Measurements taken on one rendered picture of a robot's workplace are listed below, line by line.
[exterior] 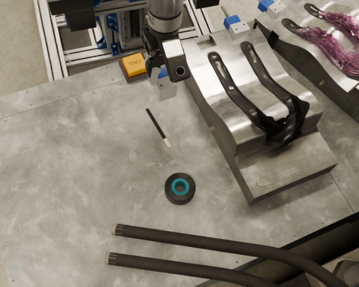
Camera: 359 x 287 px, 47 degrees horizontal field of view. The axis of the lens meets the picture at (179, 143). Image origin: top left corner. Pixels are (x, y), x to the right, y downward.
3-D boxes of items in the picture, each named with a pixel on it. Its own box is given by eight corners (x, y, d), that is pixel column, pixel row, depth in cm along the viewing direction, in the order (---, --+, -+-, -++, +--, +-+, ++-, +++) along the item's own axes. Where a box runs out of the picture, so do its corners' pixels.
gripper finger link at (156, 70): (147, 70, 110) (155, 46, 103) (155, 88, 108) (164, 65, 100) (137, 72, 109) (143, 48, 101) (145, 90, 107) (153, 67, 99)
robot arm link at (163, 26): (188, 15, 86) (152, 25, 84) (187, 29, 90) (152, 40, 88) (174, -10, 89) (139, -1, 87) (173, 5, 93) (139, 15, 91)
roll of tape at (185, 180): (182, 211, 108) (183, 207, 105) (158, 193, 110) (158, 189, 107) (200, 188, 111) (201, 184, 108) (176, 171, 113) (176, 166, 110)
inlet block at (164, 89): (141, 65, 116) (141, 52, 111) (158, 60, 117) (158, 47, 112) (159, 102, 111) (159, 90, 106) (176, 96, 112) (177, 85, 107)
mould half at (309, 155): (175, 62, 129) (177, 33, 117) (248, 40, 135) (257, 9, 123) (249, 205, 110) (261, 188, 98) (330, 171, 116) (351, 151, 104)
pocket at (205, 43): (192, 46, 125) (194, 39, 122) (208, 41, 126) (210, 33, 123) (199, 58, 124) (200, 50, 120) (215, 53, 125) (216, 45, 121)
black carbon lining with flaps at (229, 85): (203, 58, 122) (207, 36, 113) (251, 42, 125) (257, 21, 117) (258, 158, 109) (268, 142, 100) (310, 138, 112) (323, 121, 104)
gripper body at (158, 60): (168, 36, 104) (171, 0, 93) (182, 62, 101) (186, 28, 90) (140, 44, 102) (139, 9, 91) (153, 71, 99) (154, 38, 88)
